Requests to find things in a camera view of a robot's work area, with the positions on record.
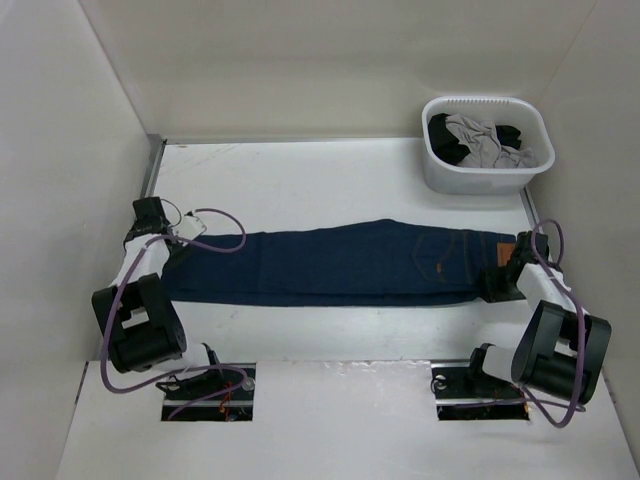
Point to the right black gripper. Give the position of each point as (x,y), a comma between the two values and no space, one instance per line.
(493,293)

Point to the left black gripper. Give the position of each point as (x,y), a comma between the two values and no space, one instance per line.
(176,246)

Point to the dark blue denim trousers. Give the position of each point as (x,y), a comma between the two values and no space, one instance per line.
(383,263)

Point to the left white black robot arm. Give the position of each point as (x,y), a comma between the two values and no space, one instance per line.
(140,326)

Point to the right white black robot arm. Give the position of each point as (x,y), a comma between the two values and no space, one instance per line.
(562,344)

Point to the white plastic laundry basket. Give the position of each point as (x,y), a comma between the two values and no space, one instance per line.
(447,179)

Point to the grey crumpled garment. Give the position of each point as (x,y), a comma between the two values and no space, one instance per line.
(486,145)

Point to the black garment in basket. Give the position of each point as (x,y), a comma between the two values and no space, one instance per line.
(441,140)

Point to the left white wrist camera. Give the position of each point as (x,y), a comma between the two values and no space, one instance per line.
(190,227)

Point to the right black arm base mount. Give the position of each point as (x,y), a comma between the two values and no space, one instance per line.
(461,396)

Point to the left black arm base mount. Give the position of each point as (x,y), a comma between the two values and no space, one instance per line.
(211,396)

